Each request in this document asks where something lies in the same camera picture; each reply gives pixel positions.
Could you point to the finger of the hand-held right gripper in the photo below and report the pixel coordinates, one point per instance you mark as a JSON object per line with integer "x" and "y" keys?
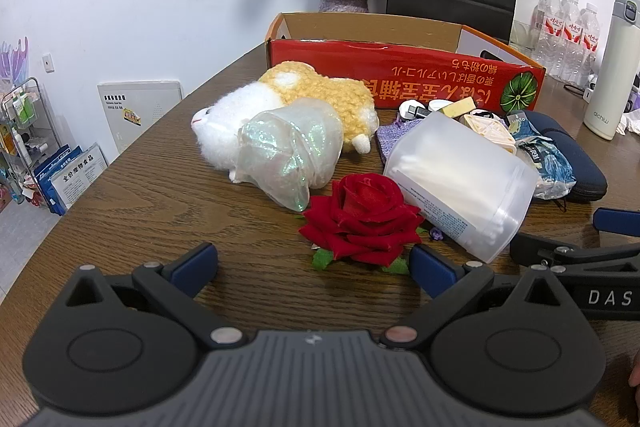
{"x": 620, "y": 220}
{"x": 590, "y": 253}

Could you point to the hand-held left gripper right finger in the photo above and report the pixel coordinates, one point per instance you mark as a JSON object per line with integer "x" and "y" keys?
{"x": 431, "y": 268}

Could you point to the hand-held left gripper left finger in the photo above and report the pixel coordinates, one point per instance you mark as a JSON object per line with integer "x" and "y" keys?
{"x": 195, "y": 263}

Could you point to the navy zip case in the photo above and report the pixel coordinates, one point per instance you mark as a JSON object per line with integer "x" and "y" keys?
{"x": 585, "y": 167}

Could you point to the red artificial rose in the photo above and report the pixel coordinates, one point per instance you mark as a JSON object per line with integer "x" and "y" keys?
{"x": 365, "y": 212}

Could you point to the blue white packet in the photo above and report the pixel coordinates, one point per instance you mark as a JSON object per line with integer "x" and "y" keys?
{"x": 545, "y": 162}

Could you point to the translucent cotton swab box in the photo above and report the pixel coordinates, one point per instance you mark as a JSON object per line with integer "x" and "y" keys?
{"x": 460, "y": 177}

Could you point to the purple knitted cloth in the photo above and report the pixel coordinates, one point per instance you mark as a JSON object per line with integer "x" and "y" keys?
{"x": 395, "y": 134}

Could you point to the iridescent plastic bag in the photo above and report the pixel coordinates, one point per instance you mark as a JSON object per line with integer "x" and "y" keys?
{"x": 285, "y": 147}

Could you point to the black silver adapter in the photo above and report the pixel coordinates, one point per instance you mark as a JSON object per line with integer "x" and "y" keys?
{"x": 412, "y": 111}

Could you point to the yellow block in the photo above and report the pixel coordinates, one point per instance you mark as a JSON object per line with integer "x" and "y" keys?
{"x": 457, "y": 108}

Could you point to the yellow white plush toy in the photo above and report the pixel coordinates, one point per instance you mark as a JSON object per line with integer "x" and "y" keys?
{"x": 320, "y": 89}

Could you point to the orange red cardboard box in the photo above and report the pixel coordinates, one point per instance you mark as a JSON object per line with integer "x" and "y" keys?
{"x": 350, "y": 62}

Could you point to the white crumpled tissue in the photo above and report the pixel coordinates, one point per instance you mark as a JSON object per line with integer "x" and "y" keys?
{"x": 630, "y": 123}

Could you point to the purple small object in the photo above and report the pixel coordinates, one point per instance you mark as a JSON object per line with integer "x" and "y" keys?
{"x": 634, "y": 97}

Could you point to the white pet food bag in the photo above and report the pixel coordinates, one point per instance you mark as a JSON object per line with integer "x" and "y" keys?
{"x": 82, "y": 177}

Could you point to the white thermos flask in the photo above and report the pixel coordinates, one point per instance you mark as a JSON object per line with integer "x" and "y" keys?
{"x": 612, "y": 72}

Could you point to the blue pet food bag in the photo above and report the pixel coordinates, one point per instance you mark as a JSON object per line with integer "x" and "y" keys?
{"x": 47, "y": 184}

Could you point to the clear water bottle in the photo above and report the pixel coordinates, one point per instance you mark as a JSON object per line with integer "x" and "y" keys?
{"x": 547, "y": 32}
{"x": 589, "y": 42}
{"x": 570, "y": 37}

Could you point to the clear glass cup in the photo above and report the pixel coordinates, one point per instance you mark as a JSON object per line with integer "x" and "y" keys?
{"x": 522, "y": 37}

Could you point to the white wall panel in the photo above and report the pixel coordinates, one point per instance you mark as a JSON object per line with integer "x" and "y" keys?
{"x": 140, "y": 112}

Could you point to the white wall socket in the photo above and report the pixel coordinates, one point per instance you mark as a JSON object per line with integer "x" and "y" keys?
{"x": 48, "y": 63}

